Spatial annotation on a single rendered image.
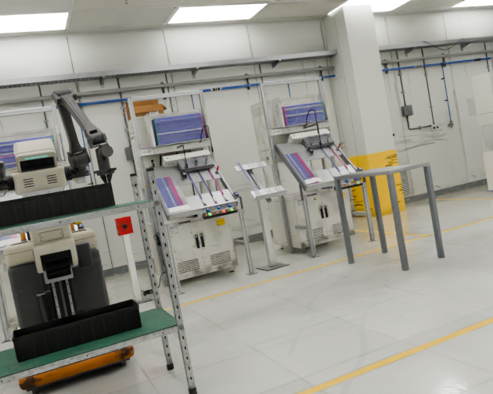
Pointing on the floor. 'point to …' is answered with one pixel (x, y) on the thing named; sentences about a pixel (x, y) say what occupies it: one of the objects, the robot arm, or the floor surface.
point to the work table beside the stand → (392, 208)
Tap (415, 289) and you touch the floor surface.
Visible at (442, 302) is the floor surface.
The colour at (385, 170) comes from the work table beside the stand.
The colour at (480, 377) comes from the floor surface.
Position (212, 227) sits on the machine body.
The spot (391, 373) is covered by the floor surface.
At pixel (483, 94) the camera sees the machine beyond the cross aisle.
